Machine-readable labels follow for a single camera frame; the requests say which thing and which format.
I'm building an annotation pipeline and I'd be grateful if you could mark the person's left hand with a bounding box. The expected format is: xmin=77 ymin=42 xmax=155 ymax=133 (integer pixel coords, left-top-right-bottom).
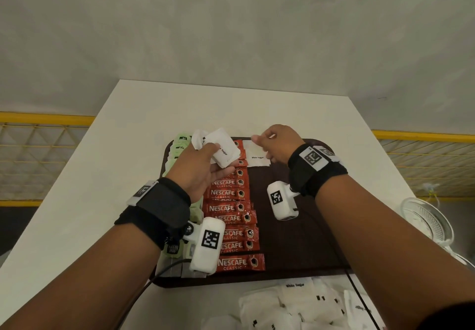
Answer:
xmin=165 ymin=142 xmax=237 ymax=204

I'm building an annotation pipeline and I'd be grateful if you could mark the person's right hand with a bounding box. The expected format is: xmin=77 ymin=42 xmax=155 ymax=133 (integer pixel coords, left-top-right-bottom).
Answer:
xmin=251 ymin=124 xmax=306 ymax=166

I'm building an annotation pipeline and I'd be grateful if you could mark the row of tea bags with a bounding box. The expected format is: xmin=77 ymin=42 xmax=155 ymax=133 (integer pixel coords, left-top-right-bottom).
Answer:
xmin=155 ymin=133 xmax=186 ymax=279
xmin=178 ymin=133 xmax=207 ymax=279

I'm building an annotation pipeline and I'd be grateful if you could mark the row of red Nescafe sachets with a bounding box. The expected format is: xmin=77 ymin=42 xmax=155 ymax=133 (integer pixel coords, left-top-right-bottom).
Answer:
xmin=202 ymin=139 xmax=266 ymax=273

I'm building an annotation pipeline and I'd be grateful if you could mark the brown tray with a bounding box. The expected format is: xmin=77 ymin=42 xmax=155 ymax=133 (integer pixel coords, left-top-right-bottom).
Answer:
xmin=152 ymin=137 xmax=351 ymax=289

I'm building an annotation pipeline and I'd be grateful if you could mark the pile of white sugar sachets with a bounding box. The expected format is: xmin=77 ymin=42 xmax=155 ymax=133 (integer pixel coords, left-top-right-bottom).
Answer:
xmin=202 ymin=277 xmax=386 ymax=330

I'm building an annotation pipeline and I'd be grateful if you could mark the person's right forearm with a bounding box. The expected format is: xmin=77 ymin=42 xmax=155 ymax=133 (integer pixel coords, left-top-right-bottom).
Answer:
xmin=315 ymin=175 xmax=475 ymax=330

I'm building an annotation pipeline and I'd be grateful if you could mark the person's left forearm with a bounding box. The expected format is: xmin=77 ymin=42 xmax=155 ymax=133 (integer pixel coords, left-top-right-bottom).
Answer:
xmin=0 ymin=224 xmax=162 ymax=330

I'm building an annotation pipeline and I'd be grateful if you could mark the person's dark sleeve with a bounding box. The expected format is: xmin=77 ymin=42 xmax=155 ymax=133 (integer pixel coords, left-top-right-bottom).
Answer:
xmin=419 ymin=302 xmax=475 ymax=330

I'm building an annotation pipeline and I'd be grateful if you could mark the black left wristband with markers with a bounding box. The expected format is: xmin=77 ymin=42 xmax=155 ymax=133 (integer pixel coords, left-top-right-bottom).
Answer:
xmin=114 ymin=177 xmax=192 ymax=249

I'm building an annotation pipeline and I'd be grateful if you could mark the black wristband with markers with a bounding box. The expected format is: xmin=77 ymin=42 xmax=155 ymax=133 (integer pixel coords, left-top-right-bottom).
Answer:
xmin=114 ymin=177 xmax=192 ymax=249
xmin=287 ymin=144 xmax=349 ymax=197

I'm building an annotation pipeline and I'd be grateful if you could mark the black right wristband with markers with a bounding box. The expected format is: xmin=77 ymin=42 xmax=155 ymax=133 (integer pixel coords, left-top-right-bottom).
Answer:
xmin=287 ymin=144 xmax=349 ymax=197

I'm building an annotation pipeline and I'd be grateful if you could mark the yellow mesh railing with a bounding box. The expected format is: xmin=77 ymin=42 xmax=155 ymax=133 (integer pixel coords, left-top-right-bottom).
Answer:
xmin=0 ymin=112 xmax=96 ymax=207
xmin=372 ymin=130 xmax=475 ymax=202

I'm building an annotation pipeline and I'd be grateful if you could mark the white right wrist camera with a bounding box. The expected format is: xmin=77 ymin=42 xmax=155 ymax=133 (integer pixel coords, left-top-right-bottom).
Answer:
xmin=266 ymin=180 xmax=300 ymax=221

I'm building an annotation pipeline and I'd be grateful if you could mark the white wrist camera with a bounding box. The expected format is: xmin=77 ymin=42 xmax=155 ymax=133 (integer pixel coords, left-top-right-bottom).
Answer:
xmin=266 ymin=180 xmax=300 ymax=221
xmin=184 ymin=216 xmax=226 ymax=276

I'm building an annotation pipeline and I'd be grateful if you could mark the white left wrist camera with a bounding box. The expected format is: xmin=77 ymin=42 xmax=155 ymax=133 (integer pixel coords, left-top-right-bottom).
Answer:
xmin=184 ymin=216 xmax=226 ymax=276

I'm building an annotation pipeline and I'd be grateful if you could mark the black left camera cable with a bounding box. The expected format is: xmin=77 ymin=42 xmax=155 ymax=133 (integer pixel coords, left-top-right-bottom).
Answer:
xmin=115 ymin=258 xmax=192 ymax=330

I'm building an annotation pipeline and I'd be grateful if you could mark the white cable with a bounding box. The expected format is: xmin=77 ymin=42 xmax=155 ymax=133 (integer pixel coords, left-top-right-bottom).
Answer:
xmin=422 ymin=183 xmax=441 ymax=209

